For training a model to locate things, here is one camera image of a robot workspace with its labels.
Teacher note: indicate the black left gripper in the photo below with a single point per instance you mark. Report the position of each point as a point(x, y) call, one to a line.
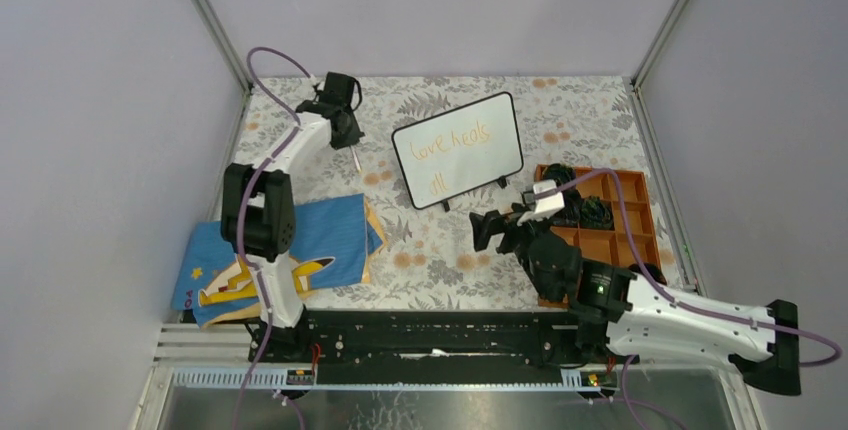
point(349, 136)

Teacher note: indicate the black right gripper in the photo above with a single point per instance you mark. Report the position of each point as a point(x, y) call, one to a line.
point(493, 223)

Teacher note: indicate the orange compartment tray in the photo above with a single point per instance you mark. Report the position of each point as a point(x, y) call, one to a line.
point(630, 206)

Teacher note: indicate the dark tape roll rear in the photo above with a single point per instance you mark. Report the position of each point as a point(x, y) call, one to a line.
point(559, 173)

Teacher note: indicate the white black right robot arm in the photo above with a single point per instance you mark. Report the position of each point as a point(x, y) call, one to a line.
point(619, 311)

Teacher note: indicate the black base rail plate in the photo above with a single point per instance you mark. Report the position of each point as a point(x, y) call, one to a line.
point(441, 348)

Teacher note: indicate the black framed whiteboard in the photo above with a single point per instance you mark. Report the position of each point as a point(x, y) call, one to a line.
point(459, 150)

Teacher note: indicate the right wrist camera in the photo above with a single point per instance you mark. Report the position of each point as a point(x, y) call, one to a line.
point(543, 200)

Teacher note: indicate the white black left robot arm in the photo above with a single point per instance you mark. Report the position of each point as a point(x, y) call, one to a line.
point(258, 212)

